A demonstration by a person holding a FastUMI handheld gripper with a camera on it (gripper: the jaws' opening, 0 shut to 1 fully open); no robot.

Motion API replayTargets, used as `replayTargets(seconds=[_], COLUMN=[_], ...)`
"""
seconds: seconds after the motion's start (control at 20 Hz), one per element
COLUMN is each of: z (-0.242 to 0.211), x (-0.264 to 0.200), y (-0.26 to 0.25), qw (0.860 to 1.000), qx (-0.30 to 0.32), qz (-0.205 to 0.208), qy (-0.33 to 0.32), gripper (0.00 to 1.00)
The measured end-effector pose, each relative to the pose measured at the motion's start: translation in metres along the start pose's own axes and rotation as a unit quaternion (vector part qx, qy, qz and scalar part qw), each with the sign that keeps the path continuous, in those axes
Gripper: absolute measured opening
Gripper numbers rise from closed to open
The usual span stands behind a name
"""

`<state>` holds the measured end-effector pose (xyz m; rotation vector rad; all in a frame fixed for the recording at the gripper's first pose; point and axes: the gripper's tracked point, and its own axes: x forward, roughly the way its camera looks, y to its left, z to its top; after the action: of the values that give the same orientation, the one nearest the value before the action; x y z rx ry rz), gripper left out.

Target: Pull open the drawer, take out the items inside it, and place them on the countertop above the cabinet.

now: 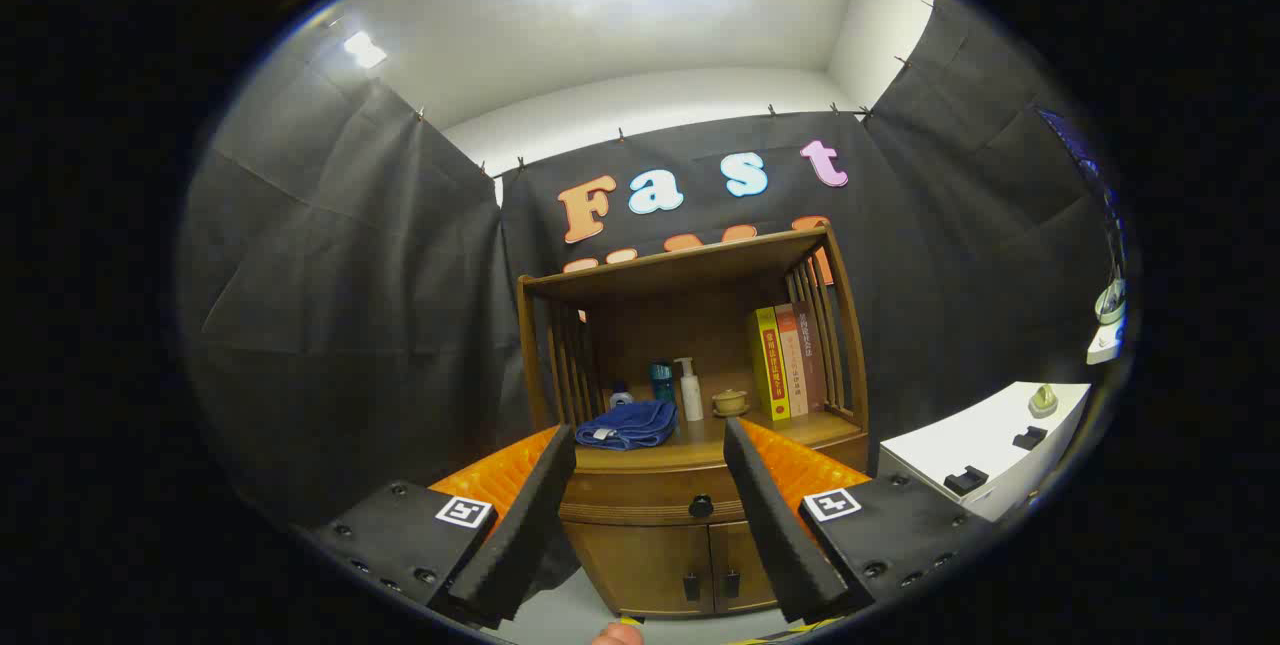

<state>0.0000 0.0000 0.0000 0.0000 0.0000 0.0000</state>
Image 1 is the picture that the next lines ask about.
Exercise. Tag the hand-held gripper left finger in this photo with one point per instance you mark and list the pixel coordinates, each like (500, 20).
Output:
(530, 525)

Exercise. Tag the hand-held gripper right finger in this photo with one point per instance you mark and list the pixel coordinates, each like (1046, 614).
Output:
(780, 525)

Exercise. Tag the black round drawer knob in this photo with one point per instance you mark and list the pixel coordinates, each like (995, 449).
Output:
(700, 505)

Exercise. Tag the wooden drawer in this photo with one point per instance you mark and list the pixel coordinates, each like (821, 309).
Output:
(640, 495)

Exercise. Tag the wooden cabinet door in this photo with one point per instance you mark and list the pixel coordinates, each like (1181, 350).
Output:
(640, 565)
(740, 555)

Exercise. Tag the wooden countertop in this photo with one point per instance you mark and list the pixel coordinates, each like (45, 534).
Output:
(700, 440)

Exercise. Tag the white drawer unit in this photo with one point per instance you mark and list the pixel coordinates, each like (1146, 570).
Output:
(980, 435)

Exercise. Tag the wooden cabinet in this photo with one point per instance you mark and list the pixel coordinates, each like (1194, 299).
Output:
(680, 270)

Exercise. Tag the beige lidded teacup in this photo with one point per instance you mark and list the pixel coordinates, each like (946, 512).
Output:
(730, 402)

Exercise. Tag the blue towel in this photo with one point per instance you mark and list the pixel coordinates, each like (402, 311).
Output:
(630, 425)

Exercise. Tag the white pump bottle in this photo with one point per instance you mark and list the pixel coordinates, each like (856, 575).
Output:
(691, 400)

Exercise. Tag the small blue-capped bottle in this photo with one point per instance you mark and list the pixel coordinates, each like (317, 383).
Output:
(621, 398)

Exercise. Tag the yellow book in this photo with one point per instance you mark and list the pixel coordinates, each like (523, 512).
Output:
(772, 365)

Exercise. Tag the orange and beige book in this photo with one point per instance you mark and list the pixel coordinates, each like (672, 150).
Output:
(795, 365)

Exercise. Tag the brown book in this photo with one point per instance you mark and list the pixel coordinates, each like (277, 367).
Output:
(813, 365)

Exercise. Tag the teal bottle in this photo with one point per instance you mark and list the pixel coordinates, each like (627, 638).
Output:
(662, 383)

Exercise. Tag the green tape roll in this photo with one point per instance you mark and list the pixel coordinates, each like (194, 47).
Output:
(1043, 400)

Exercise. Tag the ceiling light panel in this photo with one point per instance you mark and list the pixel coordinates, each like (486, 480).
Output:
(365, 50)

